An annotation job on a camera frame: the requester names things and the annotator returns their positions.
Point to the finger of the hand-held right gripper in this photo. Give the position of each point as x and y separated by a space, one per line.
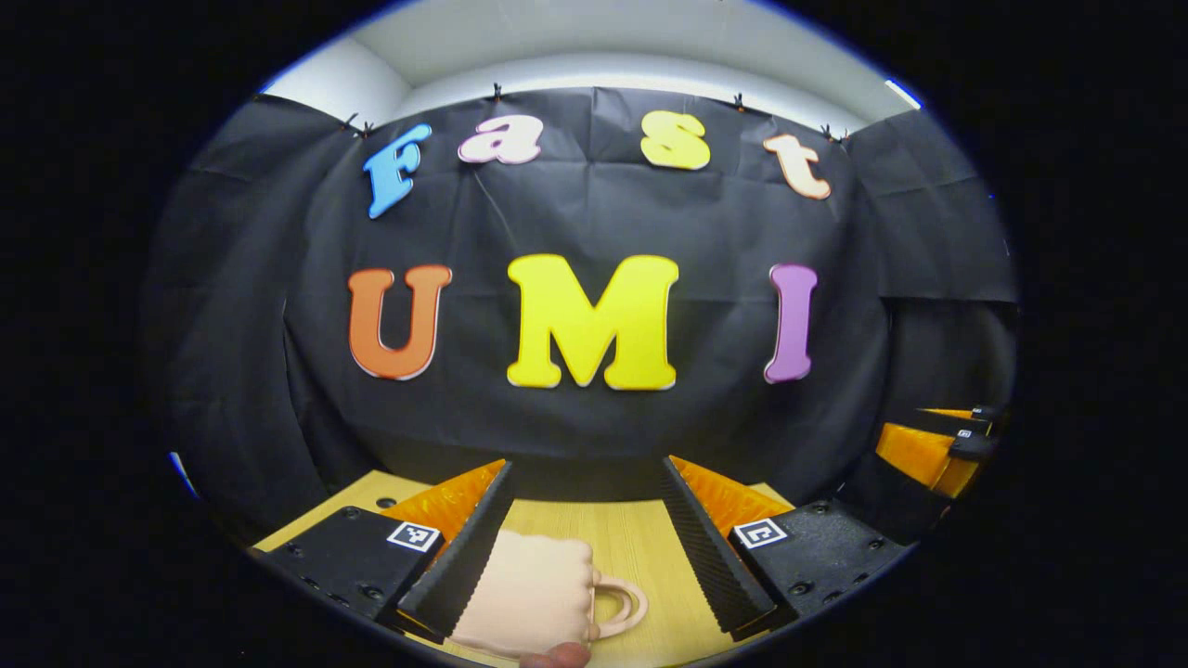
965 413
928 455

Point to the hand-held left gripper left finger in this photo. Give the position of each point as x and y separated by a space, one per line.
469 566

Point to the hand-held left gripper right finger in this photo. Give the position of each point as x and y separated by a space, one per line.
710 566

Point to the pink suitcase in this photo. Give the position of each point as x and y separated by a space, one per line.
529 594

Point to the ceiling light panel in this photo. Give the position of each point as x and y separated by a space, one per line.
904 93

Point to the black backdrop cloth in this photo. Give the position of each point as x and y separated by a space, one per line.
557 223

